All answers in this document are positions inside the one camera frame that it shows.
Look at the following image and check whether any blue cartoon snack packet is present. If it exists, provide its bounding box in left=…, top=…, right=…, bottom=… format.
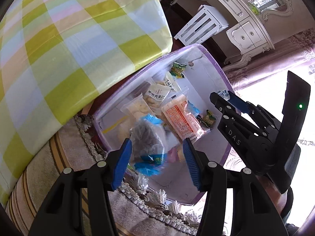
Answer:
left=130, top=113, right=168, bottom=176

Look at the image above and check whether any clear wafer snack packet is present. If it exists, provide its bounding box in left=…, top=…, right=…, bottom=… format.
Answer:
left=121, top=94, right=154, bottom=120

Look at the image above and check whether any white translucent snack packet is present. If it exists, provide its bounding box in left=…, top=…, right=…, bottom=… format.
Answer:
left=163, top=71, right=181, bottom=92

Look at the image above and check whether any white nut snack packet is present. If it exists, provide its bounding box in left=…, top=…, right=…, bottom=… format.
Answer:
left=143, top=84, right=171, bottom=108

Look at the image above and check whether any pink bedding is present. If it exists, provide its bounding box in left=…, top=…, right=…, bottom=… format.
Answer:
left=222, top=28, right=315, bottom=92

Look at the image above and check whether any orange label snack packet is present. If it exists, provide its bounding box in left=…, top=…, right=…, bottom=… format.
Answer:
left=161, top=94, right=211, bottom=143

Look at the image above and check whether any purple white storage box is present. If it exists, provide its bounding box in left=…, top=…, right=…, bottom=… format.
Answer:
left=93, top=44, right=232, bottom=205

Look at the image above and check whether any small white slatted stool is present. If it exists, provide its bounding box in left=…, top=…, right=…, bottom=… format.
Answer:
left=174, top=5, right=229, bottom=46

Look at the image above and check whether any white ornate dressing table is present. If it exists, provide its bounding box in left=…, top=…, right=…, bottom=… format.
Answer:
left=160, top=0, right=293, bottom=71

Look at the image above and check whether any green checkered tablecloth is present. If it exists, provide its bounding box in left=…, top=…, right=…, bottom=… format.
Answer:
left=1, top=0, right=172, bottom=206

